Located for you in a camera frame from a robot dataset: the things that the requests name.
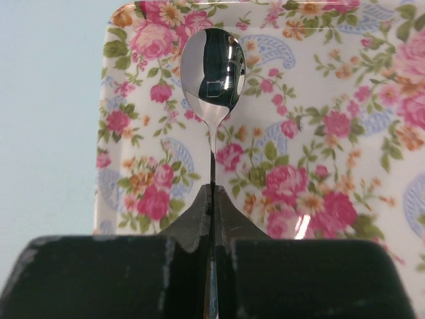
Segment silver spoon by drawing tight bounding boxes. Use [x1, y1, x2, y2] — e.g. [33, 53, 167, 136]
[181, 27, 245, 318]

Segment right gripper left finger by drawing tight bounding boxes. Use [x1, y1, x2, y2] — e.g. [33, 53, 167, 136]
[1, 185, 211, 318]

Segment floral tray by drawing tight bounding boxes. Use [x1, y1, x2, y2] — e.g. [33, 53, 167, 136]
[94, 1, 424, 302]

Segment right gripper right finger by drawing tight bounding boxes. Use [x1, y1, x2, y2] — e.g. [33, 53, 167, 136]
[214, 186, 415, 318]

